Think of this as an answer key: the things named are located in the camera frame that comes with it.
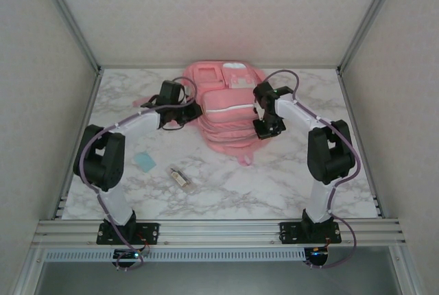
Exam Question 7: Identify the pink student backpack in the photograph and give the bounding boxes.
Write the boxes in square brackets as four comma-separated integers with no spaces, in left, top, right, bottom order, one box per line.
[132,61,275,168]

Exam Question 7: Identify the light blue eraser pad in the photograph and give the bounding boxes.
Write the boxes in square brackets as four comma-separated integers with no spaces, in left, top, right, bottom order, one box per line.
[132,150,158,173]

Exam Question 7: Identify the right controller board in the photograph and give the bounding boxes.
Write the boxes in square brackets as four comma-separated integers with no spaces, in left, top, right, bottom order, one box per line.
[304,246,330,267]

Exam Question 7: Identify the controller board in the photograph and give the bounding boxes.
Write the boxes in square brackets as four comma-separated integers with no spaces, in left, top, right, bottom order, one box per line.
[112,248,145,261]
[304,246,330,267]

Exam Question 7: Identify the grey lower panel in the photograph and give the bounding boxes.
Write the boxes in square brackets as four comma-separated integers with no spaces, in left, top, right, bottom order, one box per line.
[34,262,402,295]

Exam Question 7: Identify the left controller board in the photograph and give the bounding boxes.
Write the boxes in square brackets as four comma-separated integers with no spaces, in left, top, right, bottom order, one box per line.
[112,248,145,261]

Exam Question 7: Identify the aluminium table side rail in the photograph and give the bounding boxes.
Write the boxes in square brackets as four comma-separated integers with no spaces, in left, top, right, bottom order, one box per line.
[51,68,104,221]
[337,68,384,220]

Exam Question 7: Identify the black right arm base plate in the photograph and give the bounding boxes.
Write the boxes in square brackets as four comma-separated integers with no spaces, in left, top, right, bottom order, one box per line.
[279,222,343,245]

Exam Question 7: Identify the aluminium mounting rail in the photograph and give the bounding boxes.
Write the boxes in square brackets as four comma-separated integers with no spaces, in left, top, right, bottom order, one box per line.
[32,218,407,248]

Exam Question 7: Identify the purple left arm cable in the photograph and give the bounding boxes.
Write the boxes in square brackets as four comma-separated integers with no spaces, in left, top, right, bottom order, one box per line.
[78,77,197,272]

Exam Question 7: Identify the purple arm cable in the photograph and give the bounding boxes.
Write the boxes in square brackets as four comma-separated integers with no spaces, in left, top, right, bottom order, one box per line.
[78,77,197,272]
[262,69,363,270]

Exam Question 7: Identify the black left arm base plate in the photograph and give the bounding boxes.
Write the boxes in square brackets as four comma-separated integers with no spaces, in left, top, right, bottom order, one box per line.
[95,222,161,245]

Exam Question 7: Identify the aluminium frame post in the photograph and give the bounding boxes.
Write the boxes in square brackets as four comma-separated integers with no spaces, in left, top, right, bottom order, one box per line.
[390,246,425,295]
[12,246,47,295]
[34,0,104,75]
[336,0,405,75]

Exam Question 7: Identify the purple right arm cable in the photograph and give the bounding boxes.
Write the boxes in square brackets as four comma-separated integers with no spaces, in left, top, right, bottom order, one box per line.
[262,69,363,270]

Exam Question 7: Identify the white slotted cable duct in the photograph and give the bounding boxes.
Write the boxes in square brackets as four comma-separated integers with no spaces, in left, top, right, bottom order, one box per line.
[44,248,307,262]

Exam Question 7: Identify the aluminium lower frame post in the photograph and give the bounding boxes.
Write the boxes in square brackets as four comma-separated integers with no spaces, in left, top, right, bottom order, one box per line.
[390,246,425,295]
[12,246,47,295]

